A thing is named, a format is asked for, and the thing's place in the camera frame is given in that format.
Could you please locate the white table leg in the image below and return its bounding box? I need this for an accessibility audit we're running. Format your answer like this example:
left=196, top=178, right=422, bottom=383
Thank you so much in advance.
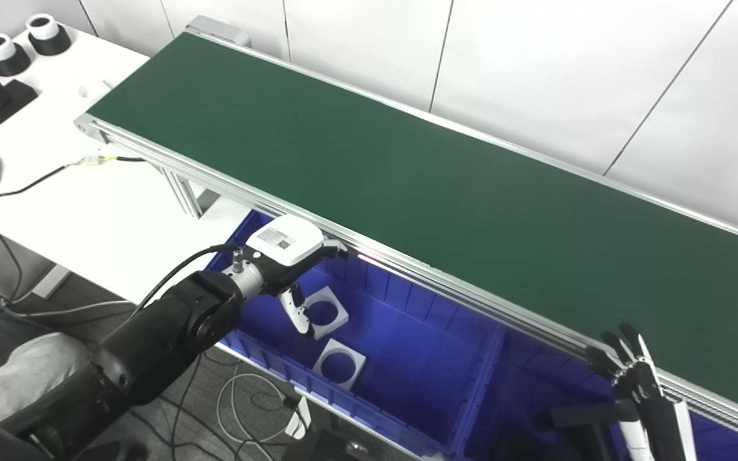
left=33, top=264, right=72, bottom=300

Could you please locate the green conveyor belt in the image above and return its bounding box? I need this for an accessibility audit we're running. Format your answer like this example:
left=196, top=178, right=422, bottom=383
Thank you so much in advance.
left=86, top=32, right=738, bottom=422
left=74, top=16, right=738, bottom=452

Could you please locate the white power strip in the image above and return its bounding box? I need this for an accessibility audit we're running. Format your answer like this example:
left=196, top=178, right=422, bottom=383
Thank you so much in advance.
left=286, top=396, right=313, bottom=440

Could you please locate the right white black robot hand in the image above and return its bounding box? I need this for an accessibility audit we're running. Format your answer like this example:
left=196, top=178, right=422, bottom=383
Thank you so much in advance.
left=537, top=322, right=698, bottom=461

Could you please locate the black cylinder white rim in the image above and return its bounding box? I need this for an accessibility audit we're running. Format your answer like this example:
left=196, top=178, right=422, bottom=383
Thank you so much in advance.
left=0, top=33, right=32, bottom=77
left=25, top=13, right=73, bottom=57

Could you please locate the black cable yellow white connector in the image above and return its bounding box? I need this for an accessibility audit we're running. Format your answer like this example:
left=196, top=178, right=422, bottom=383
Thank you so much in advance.
left=0, top=154, right=151, bottom=215

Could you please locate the white square part round hole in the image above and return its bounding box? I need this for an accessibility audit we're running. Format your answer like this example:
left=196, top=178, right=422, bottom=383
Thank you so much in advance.
left=313, top=339, right=367, bottom=391
left=289, top=286, right=349, bottom=340

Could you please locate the white looped floor cable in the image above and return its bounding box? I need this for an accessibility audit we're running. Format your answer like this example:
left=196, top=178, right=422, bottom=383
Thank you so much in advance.
left=217, top=371, right=299, bottom=446

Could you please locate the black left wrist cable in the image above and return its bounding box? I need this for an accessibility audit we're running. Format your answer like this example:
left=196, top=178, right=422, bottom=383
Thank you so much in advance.
left=129, top=243, right=245, bottom=318

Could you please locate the grey trouser leg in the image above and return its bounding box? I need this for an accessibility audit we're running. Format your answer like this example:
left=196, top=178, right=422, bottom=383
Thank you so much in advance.
left=0, top=301, right=91, bottom=423

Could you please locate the grey conveyor motor housing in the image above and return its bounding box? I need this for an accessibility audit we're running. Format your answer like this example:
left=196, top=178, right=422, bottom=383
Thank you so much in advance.
left=186, top=16, right=253, bottom=49

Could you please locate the aluminium conveyor support leg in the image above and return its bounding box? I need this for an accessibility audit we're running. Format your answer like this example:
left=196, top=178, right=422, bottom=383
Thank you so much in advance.
left=159, top=165, right=222, bottom=220

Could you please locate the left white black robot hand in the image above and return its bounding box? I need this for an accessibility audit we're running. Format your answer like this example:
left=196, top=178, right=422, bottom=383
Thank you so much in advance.
left=244, top=214, right=350, bottom=339

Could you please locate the large blue plastic bin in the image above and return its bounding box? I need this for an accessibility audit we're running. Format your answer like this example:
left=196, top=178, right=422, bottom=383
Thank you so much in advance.
left=459, top=327, right=738, bottom=461
left=206, top=210, right=507, bottom=458

